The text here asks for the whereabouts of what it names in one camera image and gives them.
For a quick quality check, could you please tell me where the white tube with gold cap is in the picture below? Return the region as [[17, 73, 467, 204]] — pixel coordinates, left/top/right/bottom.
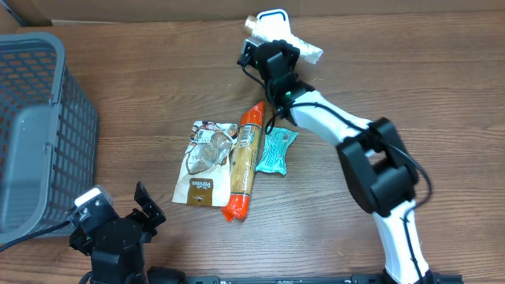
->
[[244, 16, 323, 65]]

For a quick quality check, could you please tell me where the beige brown snack pouch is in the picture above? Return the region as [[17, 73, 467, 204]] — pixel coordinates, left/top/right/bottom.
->
[[172, 121, 238, 207]]

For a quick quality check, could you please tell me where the teal snack packet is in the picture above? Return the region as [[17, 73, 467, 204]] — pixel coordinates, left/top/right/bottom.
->
[[256, 127, 298, 176]]

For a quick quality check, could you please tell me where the orange spaghetti package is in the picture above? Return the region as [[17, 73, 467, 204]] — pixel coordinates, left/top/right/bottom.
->
[[222, 102, 264, 222]]

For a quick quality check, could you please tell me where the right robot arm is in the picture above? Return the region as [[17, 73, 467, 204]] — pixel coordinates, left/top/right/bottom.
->
[[251, 40, 430, 283]]

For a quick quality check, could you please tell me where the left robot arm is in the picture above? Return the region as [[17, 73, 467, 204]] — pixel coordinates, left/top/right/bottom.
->
[[69, 181, 187, 284]]

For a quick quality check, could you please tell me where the white barcode scanner stand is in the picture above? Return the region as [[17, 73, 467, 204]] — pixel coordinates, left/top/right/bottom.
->
[[252, 9, 293, 44]]

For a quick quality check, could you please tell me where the grey plastic shopping basket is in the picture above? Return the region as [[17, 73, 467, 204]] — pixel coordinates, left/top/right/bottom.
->
[[1, 32, 99, 243]]

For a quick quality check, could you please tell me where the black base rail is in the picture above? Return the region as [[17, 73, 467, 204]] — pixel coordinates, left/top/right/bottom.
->
[[185, 274, 465, 284]]

